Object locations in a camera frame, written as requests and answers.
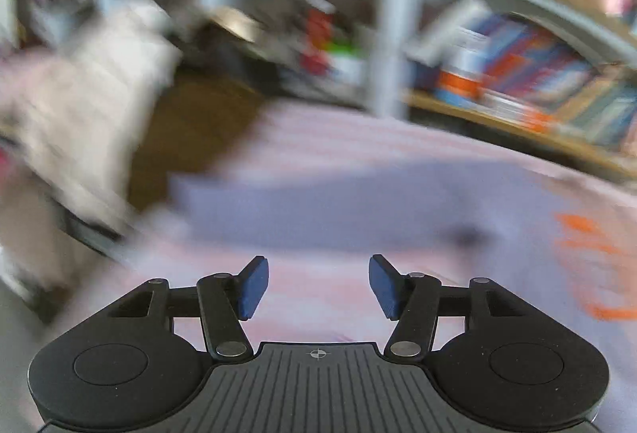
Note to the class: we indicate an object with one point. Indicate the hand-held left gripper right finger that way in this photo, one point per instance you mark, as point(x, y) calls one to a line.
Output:
point(384, 286)

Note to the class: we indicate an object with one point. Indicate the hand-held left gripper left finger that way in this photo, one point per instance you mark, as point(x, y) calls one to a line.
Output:
point(254, 286)

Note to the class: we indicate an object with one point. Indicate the blue and taupe knit sweater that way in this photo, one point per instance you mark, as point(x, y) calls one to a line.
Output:
point(323, 209)

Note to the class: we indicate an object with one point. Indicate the pink checkered blanket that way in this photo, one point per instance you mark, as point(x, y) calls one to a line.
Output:
point(318, 134)

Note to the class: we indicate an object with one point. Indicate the tall white and orange box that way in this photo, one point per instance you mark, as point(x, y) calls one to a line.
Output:
point(463, 65)

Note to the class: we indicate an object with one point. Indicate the beige cloth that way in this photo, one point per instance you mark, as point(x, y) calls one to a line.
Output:
point(89, 89)

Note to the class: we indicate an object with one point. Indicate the red tassel ornament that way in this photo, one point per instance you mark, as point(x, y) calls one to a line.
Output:
point(318, 30)

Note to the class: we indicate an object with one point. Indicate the brass bowl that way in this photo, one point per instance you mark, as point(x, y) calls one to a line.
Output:
point(234, 22)

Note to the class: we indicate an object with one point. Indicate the row of colourful books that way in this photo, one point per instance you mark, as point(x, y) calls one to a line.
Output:
point(537, 60)

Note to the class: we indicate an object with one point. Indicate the white frame wooden bookshelf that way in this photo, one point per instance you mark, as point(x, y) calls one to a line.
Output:
point(393, 15)

